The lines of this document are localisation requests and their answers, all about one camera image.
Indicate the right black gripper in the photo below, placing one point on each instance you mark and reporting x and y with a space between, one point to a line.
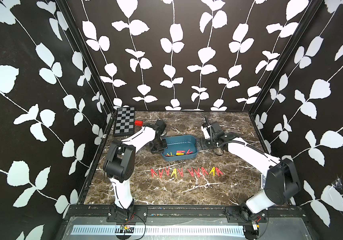
203 143

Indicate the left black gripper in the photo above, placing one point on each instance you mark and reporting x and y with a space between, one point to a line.
154 151

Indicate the teal plastic storage box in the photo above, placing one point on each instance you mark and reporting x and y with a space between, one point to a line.
180 143

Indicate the red clothespin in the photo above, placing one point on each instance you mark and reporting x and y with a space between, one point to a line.
160 173
197 172
167 170
191 171
153 173
180 172
203 172
218 171

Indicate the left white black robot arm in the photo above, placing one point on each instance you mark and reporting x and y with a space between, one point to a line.
120 160

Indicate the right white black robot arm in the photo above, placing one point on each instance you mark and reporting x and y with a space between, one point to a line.
281 178

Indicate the small red block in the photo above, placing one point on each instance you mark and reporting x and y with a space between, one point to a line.
138 123

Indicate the black white checkerboard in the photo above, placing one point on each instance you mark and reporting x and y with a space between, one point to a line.
124 123

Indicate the blue playing card deck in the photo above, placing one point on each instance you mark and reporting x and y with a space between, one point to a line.
263 181

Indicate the small circuit board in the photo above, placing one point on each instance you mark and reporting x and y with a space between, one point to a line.
125 230

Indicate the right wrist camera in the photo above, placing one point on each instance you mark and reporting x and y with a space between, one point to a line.
212 131

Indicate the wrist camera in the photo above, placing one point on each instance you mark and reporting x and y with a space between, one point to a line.
212 131
160 127

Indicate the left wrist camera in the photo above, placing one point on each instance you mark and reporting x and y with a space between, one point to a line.
160 127

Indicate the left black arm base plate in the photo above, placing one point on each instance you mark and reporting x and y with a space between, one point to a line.
134 214

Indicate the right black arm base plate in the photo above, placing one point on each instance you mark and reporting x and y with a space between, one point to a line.
241 215

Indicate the white perforated rail strip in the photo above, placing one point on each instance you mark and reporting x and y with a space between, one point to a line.
114 230

